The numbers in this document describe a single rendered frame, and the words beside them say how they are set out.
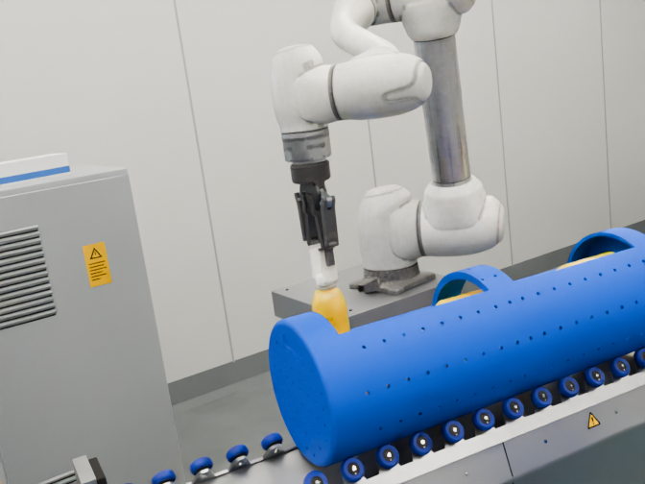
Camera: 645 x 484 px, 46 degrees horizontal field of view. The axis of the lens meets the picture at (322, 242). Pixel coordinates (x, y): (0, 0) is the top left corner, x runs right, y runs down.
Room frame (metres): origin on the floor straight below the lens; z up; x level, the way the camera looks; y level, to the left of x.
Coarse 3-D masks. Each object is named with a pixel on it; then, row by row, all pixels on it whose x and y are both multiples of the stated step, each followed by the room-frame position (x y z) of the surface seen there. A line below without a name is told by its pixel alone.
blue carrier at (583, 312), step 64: (576, 256) 1.78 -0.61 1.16; (640, 256) 1.58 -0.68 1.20; (320, 320) 1.32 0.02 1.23; (384, 320) 1.56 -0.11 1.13; (448, 320) 1.35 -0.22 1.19; (512, 320) 1.39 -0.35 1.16; (576, 320) 1.44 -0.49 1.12; (640, 320) 1.51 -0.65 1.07; (320, 384) 1.23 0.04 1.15; (384, 384) 1.25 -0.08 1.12; (448, 384) 1.30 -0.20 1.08; (512, 384) 1.38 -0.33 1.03; (320, 448) 1.27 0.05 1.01
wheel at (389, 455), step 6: (384, 444) 1.30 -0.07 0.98; (378, 450) 1.28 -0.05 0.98; (384, 450) 1.28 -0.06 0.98; (390, 450) 1.29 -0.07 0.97; (396, 450) 1.29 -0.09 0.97; (378, 456) 1.27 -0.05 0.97; (384, 456) 1.28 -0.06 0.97; (390, 456) 1.28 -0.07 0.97; (396, 456) 1.28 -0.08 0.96; (378, 462) 1.27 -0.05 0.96; (384, 462) 1.27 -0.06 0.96; (390, 462) 1.27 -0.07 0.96; (396, 462) 1.27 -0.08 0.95; (384, 468) 1.27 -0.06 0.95; (390, 468) 1.27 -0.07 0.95
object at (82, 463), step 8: (80, 464) 1.18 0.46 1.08; (88, 464) 1.17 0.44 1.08; (96, 464) 1.18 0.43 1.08; (80, 472) 1.15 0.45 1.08; (88, 472) 1.14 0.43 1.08; (96, 472) 1.15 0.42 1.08; (80, 480) 1.12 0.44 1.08; (88, 480) 1.12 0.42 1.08; (96, 480) 1.12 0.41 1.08; (104, 480) 1.13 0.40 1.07
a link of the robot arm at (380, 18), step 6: (372, 0) 1.82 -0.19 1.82; (378, 0) 1.83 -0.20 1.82; (384, 0) 1.83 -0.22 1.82; (378, 6) 1.84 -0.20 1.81; (384, 6) 1.83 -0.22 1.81; (390, 6) 1.83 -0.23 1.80; (378, 12) 1.84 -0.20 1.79; (384, 12) 1.84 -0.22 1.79; (390, 12) 1.84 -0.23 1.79; (378, 18) 1.85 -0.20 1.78; (384, 18) 1.86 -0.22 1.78; (390, 18) 1.86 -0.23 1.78; (372, 24) 1.87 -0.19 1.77; (378, 24) 1.88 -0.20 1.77
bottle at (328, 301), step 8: (320, 288) 1.41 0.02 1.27; (328, 288) 1.41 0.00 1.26; (336, 288) 1.42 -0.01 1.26; (320, 296) 1.40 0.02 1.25; (328, 296) 1.40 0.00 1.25; (336, 296) 1.40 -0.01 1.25; (344, 296) 1.43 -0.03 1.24; (312, 304) 1.42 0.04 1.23; (320, 304) 1.40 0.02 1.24; (328, 304) 1.39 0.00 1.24; (336, 304) 1.39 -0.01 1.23; (344, 304) 1.41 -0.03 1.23; (320, 312) 1.39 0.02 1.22; (328, 312) 1.39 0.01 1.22; (336, 312) 1.39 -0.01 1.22; (344, 312) 1.40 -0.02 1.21; (328, 320) 1.39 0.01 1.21; (336, 320) 1.39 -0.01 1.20; (344, 320) 1.40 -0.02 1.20; (336, 328) 1.39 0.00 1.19; (344, 328) 1.40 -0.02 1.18
